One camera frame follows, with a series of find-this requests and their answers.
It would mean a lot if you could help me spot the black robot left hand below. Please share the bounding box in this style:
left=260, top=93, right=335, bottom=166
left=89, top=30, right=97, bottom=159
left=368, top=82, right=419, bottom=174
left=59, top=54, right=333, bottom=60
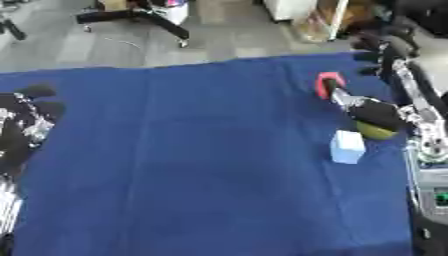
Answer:
left=0, top=83, right=69, bottom=178

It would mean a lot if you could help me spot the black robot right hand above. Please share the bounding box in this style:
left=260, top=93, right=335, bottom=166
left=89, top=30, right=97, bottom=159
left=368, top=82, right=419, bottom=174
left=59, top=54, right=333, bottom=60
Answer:
left=322, top=26, right=448, bottom=164

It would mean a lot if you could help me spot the tan cardboard box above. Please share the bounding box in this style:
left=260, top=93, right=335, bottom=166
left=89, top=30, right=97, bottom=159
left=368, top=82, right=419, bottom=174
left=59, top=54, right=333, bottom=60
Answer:
left=292, top=0, right=354, bottom=43

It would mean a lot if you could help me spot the yellow-green toy ball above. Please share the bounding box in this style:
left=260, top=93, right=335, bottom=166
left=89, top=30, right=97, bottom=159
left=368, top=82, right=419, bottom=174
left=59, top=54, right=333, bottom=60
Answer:
left=355, top=120, right=403, bottom=141

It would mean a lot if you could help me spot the light blue block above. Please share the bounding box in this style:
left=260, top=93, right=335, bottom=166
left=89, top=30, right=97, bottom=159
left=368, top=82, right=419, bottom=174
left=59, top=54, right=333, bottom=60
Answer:
left=329, top=130, right=370, bottom=165

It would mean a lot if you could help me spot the black tripod leg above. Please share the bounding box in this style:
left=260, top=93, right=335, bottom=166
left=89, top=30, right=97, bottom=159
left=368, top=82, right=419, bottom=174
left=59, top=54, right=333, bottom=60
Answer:
left=0, top=11, right=30, bottom=42

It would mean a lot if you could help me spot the white cabinet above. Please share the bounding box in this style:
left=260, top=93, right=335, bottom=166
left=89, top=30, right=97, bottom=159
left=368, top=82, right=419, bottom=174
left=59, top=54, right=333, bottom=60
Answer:
left=260, top=0, right=321, bottom=22

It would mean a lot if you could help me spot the black office chair base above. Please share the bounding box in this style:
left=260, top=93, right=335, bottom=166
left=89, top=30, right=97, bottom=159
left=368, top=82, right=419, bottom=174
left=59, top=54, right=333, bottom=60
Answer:
left=73, top=0, right=193, bottom=49

